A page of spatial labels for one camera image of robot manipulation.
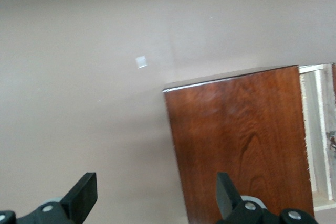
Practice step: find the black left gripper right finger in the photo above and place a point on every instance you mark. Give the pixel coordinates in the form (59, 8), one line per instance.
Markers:
(228, 200)

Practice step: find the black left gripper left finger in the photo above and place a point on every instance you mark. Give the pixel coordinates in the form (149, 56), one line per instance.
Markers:
(78, 197)

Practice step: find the dark brown wooden box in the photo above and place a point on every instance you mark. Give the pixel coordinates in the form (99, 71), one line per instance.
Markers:
(236, 142)

